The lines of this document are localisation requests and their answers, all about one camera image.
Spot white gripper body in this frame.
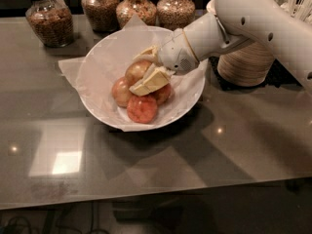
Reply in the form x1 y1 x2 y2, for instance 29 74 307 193
158 28 199 75

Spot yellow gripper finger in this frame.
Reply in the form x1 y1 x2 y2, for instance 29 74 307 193
130 64 175 97
133 45 161 65

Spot green-red apple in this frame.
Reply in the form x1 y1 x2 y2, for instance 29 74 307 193
125 59 152 86

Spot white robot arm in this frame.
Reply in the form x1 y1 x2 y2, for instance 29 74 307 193
153 0 312 92

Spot right red apple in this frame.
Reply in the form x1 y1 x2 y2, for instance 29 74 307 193
153 84 172 105

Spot front red apple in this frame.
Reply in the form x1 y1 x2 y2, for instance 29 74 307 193
127 95 158 124

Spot left pale red apple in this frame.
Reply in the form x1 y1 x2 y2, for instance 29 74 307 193
111 77 133 107

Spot white bowl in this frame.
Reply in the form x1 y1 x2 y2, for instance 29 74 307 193
75 25 207 130

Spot white paper liner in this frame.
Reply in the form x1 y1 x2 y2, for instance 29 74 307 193
58 15 209 133

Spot rear stack paper bowls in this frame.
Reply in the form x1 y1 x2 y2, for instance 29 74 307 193
206 0 216 16

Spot stack paper bowls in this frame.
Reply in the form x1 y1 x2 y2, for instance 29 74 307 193
217 43 275 87
206 0 216 16

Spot front stack paper bowls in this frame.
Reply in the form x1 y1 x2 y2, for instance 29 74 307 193
217 43 275 87

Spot black mat under bowls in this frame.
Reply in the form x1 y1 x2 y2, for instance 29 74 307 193
209 57 300 91

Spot left glass cereal jar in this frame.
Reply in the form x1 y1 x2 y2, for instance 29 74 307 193
25 0 74 48

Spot white plastic cutlery bundle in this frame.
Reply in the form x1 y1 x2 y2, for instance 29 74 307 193
264 0 312 24

